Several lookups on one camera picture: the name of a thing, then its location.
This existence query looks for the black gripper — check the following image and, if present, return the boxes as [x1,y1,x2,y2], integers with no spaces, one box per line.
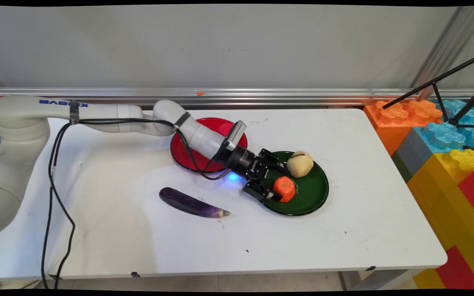
[216,144,292,203]

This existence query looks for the orange carrot piece toy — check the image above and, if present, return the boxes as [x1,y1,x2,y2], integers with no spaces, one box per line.
[272,176,296,203]

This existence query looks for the beige toy potato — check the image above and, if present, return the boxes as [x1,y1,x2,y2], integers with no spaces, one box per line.
[287,151,315,178]

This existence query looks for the dark green round plate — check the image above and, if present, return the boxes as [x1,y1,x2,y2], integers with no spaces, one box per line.
[250,151,330,217]

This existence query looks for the purple toy eggplant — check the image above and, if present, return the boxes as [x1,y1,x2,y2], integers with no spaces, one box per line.
[159,187,232,218]

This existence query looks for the red round plate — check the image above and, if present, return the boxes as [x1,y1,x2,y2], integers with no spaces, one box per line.
[170,117,249,173]

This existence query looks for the orange giant building block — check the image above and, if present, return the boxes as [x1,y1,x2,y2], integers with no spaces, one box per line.
[363,100,444,157]

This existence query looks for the grey table leg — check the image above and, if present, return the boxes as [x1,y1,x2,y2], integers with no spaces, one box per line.
[338,269,423,291]

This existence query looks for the grey giant building block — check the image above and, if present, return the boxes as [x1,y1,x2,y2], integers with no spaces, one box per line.
[391,129,434,184]

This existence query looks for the yellow giant building block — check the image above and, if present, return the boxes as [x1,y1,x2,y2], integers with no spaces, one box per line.
[407,148,474,289]

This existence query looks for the blue giant building block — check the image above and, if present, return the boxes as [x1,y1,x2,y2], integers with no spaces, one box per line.
[414,99,474,154]

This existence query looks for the black tripod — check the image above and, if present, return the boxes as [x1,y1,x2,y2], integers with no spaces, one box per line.
[382,50,474,129]

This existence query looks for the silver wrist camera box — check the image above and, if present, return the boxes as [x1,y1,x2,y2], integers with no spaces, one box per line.
[223,120,248,151]

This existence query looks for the aluminium rail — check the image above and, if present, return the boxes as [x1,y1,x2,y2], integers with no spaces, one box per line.
[0,86,474,109]

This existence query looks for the diagonal aluminium post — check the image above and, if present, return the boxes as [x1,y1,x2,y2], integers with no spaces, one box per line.
[410,6,474,102]

